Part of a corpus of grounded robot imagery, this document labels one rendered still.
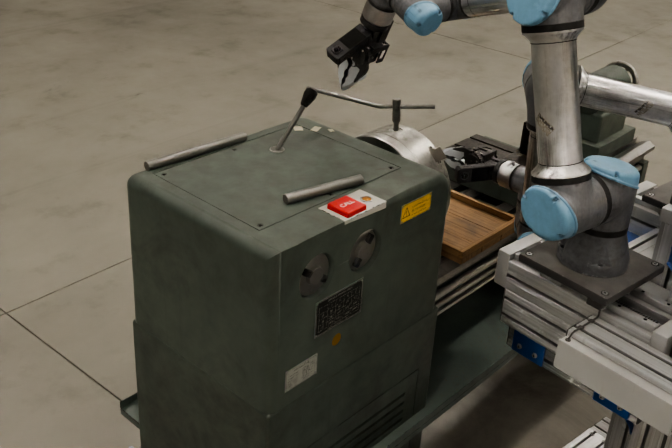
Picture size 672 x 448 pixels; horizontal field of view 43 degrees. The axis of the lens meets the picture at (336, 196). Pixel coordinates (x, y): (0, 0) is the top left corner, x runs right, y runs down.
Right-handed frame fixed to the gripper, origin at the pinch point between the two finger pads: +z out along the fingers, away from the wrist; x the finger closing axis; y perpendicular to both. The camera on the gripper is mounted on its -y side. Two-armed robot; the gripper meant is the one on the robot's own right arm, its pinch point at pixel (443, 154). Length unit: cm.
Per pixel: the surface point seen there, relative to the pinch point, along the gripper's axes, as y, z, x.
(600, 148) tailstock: 79, -9, -18
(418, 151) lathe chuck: -28.4, -13.9, 13.5
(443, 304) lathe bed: -19.8, -19.0, -34.4
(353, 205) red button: -70, -32, 19
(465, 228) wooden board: -1.5, -11.3, -19.7
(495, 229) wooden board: 1.9, -19.4, -18.1
